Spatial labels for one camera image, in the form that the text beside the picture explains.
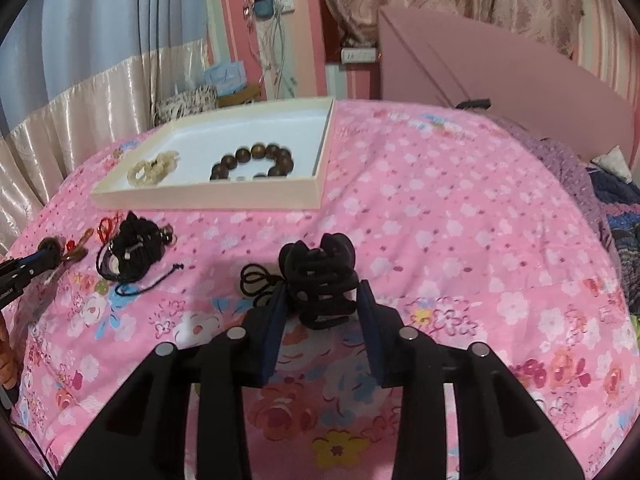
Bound white shallow box tray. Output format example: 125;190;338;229
91;96;336;210

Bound cardboard box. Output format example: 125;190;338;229
217;87;263;109

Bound brown wooden bead bracelet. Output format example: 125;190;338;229
209;143;295;183

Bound patterned gift bag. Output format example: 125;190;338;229
154;85;219;128

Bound dark blue patterned quilt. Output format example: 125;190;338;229
587;165;640;313

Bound pink headboard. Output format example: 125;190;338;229
377;5;640;171

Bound red flower charm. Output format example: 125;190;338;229
64;229;97;263

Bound cream hair claw clip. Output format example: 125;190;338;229
126;152;180;187

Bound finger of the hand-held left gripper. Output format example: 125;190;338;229
0;252;57;282

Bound blue paper bag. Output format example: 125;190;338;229
202;60;247;98

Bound person's left hand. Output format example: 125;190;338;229
0;312;21;396

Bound purple blanket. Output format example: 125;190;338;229
500;119;617;242

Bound white pillow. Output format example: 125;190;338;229
591;146;634;183

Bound black cord bracelet watch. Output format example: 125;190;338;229
97;244;186;297

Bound black scrunchie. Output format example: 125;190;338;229
121;211;177;262

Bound white power strip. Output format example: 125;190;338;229
340;46;379;65

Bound blue sheer curtain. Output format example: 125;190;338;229
0;0;211;133

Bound black cable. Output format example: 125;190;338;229
0;389;57;480

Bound hanging white cables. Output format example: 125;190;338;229
244;0;297;100

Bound pink floral bedspread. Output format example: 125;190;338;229
0;97;640;480

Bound black hair tie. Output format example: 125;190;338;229
240;264;289;311

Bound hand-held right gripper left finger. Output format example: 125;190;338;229
57;284;292;480

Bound black hair claw clip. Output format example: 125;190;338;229
278;233;362;331

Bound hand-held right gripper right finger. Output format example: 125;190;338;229
359;281;586;480

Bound cream satin curtain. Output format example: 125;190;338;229
0;42;211;253

